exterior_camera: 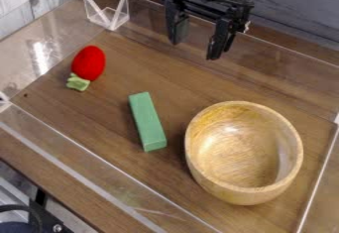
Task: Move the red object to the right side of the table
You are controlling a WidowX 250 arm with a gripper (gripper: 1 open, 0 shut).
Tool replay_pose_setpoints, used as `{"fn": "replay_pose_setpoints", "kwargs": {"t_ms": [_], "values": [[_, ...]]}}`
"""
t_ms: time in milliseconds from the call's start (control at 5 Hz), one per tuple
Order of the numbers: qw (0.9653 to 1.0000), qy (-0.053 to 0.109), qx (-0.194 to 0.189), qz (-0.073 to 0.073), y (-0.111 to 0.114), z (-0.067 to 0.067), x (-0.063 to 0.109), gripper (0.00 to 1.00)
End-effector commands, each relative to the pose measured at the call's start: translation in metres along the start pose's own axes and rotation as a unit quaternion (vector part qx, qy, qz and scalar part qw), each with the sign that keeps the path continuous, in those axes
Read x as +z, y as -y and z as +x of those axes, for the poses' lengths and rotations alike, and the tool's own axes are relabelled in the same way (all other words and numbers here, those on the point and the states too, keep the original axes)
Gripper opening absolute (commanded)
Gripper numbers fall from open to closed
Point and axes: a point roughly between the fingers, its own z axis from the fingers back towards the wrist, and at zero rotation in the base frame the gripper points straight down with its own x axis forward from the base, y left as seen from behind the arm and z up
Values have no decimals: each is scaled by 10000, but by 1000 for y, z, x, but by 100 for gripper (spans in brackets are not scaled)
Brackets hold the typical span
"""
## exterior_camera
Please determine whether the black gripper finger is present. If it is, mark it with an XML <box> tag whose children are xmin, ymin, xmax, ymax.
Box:
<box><xmin>207</xmin><ymin>17</ymin><xmax>236</xmax><ymax>60</ymax></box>
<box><xmin>165</xmin><ymin>0</ymin><xmax>189</xmax><ymax>45</ymax></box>

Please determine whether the green rectangular block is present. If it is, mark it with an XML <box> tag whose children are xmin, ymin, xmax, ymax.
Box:
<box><xmin>128</xmin><ymin>92</ymin><xmax>166</xmax><ymax>153</ymax></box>

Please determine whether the clear acrylic tray wall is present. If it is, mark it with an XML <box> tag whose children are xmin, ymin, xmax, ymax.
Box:
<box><xmin>0</xmin><ymin>0</ymin><xmax>339</xmax><ymax>233</ymax></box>

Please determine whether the clear acrylic corner bracket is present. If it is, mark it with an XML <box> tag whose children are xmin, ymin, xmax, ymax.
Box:
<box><xmin>84</xmin><ymin>0</ymin><xmax>129</xmax><ymax>31</ymax></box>

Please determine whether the red plush strawberry toy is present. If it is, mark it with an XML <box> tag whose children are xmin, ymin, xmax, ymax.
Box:
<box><xmin>66</xmin><ymin>45</ymin><xmax>105</xmax><ymax>92</ymax></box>

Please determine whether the black clamp mount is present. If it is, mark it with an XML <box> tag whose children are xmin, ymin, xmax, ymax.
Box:
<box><xmin>0</xmin><ymin>190</ymin><xmax>77</xmax><ymax>233</ymax></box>

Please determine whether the light wooden bowl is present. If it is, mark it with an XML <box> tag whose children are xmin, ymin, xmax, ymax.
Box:
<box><xmin>184</xmin><ymin>101</ymin><xmax>303</xmax><ymax>205</ymax></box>

